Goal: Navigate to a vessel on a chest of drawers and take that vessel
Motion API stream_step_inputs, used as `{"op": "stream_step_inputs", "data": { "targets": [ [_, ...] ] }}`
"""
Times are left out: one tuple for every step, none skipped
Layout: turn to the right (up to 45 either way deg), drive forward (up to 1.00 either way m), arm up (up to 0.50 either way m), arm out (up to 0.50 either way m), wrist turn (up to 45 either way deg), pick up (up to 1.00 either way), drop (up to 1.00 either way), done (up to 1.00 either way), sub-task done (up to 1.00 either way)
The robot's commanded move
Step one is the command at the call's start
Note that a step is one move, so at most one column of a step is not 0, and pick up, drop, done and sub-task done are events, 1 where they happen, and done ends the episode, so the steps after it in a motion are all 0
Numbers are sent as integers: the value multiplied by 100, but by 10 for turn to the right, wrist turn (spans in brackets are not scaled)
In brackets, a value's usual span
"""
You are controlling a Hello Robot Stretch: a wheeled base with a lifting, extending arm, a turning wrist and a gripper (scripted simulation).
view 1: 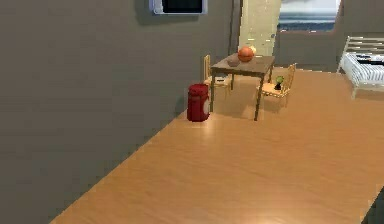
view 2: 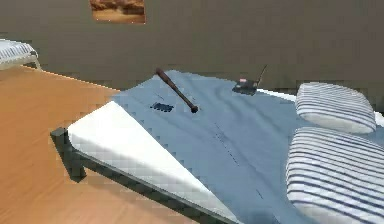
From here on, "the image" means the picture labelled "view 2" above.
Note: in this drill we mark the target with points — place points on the brown baseball bat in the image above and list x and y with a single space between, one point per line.
176 90

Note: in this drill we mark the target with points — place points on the bed with blue cover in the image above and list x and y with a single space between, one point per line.
213 140

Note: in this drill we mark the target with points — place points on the black laptop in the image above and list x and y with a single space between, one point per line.
246 87

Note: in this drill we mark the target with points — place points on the framed brown desert picture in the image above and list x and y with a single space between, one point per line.
117 11

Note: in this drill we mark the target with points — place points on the striped white pillow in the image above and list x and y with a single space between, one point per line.
335 107
336 176

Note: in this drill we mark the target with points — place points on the white striped chair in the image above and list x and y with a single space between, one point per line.
15 53

